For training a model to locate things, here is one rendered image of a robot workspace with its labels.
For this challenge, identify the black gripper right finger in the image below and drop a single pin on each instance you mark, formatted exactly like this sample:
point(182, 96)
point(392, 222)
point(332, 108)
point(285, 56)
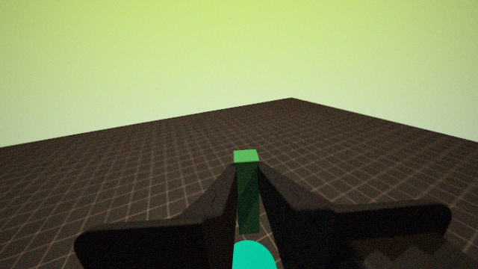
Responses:
point(310, 231)

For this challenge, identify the dark green rectangular post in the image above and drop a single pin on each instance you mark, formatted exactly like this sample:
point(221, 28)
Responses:
point(246, 162)

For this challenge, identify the cyan circle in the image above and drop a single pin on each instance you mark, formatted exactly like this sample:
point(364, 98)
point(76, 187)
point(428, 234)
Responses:
point(252, 255)

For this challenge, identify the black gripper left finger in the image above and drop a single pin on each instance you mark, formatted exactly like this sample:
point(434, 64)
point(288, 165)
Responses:
point(200, 237)

